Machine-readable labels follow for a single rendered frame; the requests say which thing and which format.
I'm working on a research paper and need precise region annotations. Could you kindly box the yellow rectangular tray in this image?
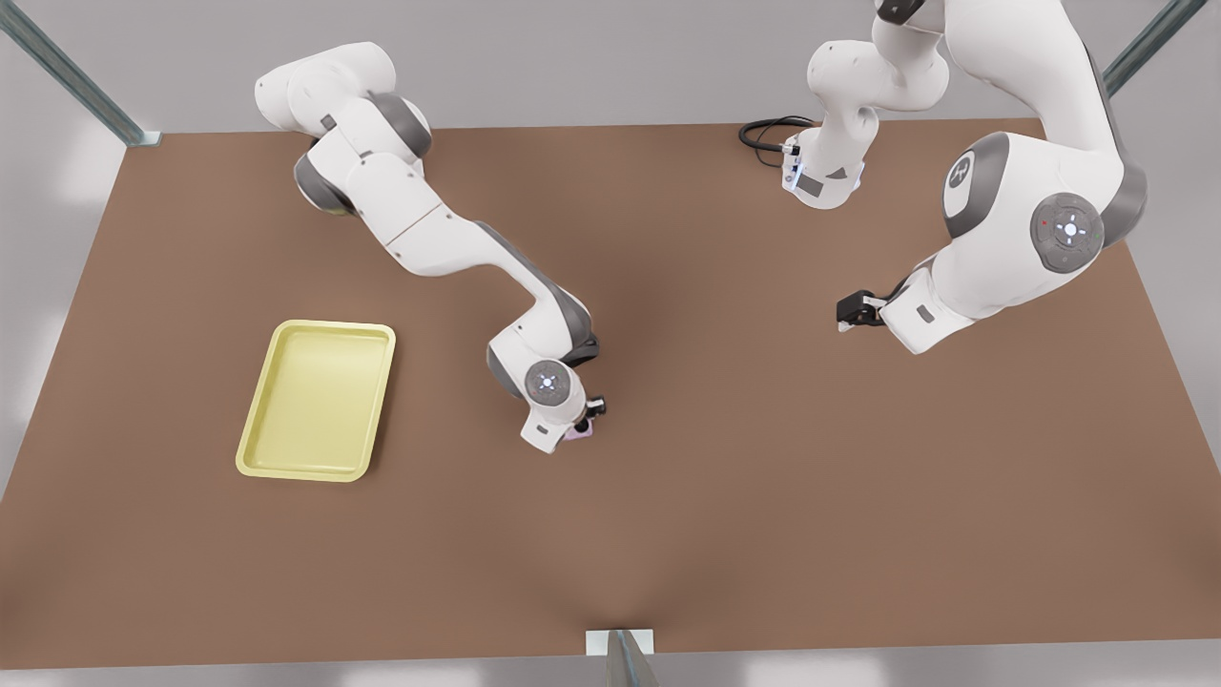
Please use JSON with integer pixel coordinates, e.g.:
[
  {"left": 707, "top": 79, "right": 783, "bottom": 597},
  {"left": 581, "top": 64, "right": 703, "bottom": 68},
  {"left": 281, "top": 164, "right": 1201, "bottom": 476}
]
[{"left": 235, "top": 320, "right": 397, "bottom": 483}]

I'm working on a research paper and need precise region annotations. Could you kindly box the black cable loop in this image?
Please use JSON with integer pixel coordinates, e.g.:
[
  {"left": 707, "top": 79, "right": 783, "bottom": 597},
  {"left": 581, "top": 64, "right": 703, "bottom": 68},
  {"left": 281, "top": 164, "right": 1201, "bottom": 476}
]
[{"left": 738, "top": 115, "right": 817, "bottom": 170}]

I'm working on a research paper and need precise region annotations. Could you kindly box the silver frame post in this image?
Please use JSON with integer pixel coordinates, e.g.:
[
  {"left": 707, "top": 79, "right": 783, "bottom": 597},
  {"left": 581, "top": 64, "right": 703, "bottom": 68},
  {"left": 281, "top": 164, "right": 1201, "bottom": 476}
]
[
  {"left": 0, "top": 0, "right": 162, "bottom": 148},
  {"left": 585, "top": 629, "right": 661, "bottom": 687},
  {"left": 1102, "top": 0, "right": 1211, "bottom": 97}
]

